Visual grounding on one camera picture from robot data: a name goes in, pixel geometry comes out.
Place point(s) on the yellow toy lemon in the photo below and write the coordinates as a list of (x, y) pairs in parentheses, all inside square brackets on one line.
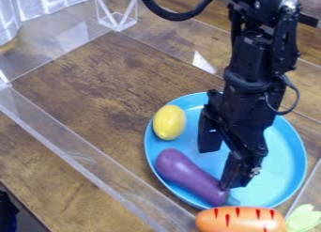
[(169, 122)]

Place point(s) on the black bar in background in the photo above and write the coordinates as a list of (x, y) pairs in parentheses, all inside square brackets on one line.
[(308, 20)]

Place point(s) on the white patterned curtain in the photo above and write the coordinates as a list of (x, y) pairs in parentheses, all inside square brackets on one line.
[(17, 11)]

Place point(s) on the clear acrylic enclosure wall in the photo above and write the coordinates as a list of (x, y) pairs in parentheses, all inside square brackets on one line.
[(89, 71)]

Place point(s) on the orange toy carrot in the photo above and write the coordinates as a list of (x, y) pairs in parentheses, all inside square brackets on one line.
[(241, 219)]

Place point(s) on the purple toy eggplant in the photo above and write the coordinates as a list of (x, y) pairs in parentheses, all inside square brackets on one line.
[(177, 169)]

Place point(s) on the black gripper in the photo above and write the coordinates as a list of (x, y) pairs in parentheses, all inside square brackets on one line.
[(235, 119)]

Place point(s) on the blue round plate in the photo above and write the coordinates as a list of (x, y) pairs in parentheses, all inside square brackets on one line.
[(284, 167)]

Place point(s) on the green carrot leaves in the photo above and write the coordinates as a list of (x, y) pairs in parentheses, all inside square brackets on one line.
[(304, 219)]

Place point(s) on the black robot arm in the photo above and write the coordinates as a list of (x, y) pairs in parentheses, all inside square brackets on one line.
[(263, 37)]

